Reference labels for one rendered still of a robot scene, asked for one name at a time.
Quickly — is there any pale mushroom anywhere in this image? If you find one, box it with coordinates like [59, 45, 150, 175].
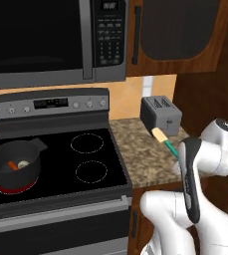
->
[17, 159, 31, 169]

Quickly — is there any orange carrot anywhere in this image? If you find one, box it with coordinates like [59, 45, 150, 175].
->
[7, 160, 20, 171]

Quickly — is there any dark grey pot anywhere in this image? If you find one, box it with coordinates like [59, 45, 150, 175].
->
[0, 136, 49, 192]

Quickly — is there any grey toaster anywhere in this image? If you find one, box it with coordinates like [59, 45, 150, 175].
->
[139, 95, 183, 137]

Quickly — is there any steel and black stove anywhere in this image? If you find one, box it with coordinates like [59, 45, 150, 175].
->
[0, 87, 133, 255]

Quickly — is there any brown wooden tall cabinet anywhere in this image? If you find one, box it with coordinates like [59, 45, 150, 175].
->
[172, 0, 228, 217]

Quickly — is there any brown base cupboard door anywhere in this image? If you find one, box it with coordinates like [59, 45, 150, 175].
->
[127, 181, 186, 255]

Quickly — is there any brown cupboard door, dark panel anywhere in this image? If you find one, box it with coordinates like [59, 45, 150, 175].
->
[126, 0, 228, 78]

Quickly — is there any black and steel microwave oven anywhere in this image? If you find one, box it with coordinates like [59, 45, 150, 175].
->
[0, 0, 130, 91]

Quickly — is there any green-handled pale spatula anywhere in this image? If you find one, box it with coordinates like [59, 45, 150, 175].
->
[151, 127, 183, 164]

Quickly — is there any white wall outlet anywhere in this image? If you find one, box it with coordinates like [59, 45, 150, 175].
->
[141, 75, 154, 99]

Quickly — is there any steel microwave door handle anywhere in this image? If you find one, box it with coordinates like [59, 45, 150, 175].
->
[78, 0, 96, 81]

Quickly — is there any black cupboard door handle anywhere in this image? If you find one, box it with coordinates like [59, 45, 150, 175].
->
[131, 5, 142, 66]

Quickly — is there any black base cupboard handle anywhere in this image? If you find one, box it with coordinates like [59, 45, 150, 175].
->
[130, 209, 138, 239]

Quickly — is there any steel oven door handle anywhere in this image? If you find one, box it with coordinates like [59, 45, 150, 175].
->
[0, 194, 132, 236]

